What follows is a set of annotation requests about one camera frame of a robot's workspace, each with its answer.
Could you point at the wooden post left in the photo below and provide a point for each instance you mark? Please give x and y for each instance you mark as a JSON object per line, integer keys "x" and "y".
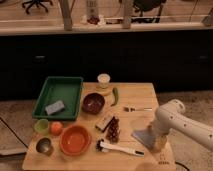
{"x": 66, "y": 14}

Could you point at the brown grape bunch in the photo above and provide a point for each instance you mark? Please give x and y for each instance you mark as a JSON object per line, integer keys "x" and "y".
{"x": 113, "y": 131}

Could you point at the white black dish brush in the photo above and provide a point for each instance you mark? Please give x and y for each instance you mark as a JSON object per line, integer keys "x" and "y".
{"x": 101, "y": 145}

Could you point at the black office chair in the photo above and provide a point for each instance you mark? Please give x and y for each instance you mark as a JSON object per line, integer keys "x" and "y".
{"x": 38, "y": 3}

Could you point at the red orange bowl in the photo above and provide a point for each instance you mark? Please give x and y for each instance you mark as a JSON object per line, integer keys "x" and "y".
{"x": 74, "y": 140}

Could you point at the dark purple bowl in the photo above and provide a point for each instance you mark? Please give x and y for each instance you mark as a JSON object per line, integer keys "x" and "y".
{"x": 93, "y": 103}

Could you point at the small metal fork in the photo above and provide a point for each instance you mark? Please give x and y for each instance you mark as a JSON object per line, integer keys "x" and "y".
{"x": 131, "y": 109}

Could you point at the wooden post right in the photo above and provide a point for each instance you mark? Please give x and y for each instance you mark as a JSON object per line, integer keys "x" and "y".
{"x": 127, "y": 4}

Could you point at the grey towel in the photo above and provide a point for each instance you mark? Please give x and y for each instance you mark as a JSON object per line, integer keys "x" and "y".
{"x": 146, "y": 137}

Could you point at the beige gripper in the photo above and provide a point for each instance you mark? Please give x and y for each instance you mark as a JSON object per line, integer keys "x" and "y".
{"x": 159, "y": 143}

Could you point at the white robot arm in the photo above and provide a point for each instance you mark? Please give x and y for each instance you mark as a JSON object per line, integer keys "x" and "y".
{"x": 170, "y": 116}

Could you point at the green plastic cup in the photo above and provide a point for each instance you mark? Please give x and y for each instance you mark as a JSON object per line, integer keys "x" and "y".
{"x": 42, "y": 126}

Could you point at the orange fruit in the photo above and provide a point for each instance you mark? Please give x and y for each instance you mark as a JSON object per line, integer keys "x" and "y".
{"x": 56, "y": 128}

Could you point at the small white cup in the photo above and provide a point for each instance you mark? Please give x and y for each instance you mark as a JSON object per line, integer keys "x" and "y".
{"x": 103, "y": 80}

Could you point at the green plastic tray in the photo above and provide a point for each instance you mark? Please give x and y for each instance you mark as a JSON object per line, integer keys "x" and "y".
{"x": 66, "y": 89}

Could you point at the wooden post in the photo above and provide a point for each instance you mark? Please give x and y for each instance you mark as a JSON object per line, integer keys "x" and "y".
{"x": 127, "y": 4}
{"x": 66, "y": 14}

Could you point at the small metal cup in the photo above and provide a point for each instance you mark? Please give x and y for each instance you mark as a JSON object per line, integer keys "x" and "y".
{"x": 44, "y": 146}

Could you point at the green chili pepper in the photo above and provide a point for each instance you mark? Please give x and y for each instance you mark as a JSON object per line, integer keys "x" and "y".
{"x": 116, "y": 96}

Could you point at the grey blue sponge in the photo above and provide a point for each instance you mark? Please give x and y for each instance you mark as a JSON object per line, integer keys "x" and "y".
{"x": 55, "y": 107}

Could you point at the white brown block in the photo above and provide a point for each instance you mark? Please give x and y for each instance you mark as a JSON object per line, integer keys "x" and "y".
{"x": 104, "y": 122}

